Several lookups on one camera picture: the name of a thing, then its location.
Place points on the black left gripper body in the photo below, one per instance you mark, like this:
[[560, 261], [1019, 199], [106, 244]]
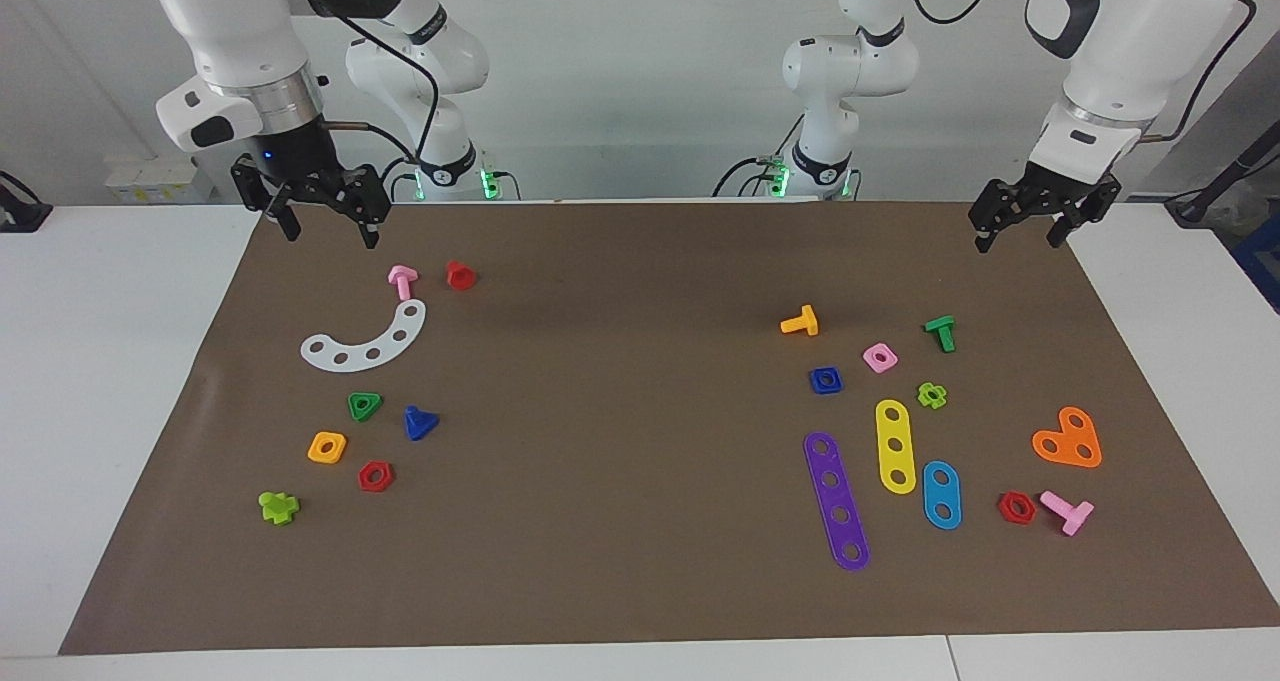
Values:
[[1045, 196]]

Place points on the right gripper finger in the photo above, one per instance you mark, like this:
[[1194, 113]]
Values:
[[288, 224], [372, 233]]

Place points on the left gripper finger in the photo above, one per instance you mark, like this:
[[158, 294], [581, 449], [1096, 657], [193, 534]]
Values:
[[982, 236], [1062, 231]]

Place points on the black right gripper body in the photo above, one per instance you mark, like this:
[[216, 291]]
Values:
[[300, 171]]

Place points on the blue triangle-head screw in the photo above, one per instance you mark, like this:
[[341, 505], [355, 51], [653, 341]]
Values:
[[420, 422]]

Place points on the blue square nut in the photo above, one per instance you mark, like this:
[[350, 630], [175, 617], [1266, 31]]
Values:
[[825, 380]]

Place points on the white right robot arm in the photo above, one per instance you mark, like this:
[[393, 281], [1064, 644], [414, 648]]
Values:
[[240, 41]]

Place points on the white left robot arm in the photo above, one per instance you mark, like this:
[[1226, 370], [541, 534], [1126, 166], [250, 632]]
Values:
[[1120, 51]]

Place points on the pink plastic screw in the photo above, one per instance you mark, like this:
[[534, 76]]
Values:
[[402, 281], [1067, 511]]

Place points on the red plastic screw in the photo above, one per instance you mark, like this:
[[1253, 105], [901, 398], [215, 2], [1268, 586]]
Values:
[[460, 275]]

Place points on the green plastic screw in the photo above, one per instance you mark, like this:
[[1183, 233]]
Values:
[[941, 332]]

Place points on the white curved perforated plate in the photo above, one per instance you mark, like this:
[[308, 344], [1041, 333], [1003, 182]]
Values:
[[375, 349]]

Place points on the white power strip box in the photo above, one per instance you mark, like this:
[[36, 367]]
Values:
[[140, 176]]

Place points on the pink square nut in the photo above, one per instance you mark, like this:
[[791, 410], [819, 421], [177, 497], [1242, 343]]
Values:
[[880, 357]]

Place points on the lime green cross nut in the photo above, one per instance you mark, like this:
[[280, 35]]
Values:
[[932, 395]]

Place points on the green triangle nut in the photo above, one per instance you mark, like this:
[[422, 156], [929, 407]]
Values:
[[365, 405]]

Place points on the orange plastic screw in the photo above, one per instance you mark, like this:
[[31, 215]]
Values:
[[800, 322]]

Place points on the blue crate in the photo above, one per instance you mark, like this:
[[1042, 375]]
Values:
[[1262, 271]]

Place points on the orange heart-shaped plate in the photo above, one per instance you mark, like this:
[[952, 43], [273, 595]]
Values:
[[1070, 443]]

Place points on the orange square nut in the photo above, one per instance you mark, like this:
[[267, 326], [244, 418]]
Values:
[[327, 447]]

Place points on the yellow three-hole plate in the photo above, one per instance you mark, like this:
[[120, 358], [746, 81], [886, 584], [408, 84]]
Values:
[[896, 446]]

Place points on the red hexagon nut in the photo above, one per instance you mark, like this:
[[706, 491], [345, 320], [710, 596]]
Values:
[[1016, 507], [375, 476]]

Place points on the blue two-hole plate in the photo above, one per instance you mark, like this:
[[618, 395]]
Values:
[[941, 494]]

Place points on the black table clamp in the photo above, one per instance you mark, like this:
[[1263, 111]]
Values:
[[18, 211]]

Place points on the lime green cross-head screw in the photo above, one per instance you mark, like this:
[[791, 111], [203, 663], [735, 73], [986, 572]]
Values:
[[278, 507]]

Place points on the purple four-hole plate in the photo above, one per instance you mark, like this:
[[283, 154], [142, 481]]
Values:
[[836, 499]]

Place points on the brown table mat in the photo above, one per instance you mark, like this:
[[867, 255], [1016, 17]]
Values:
[[600, 521]]

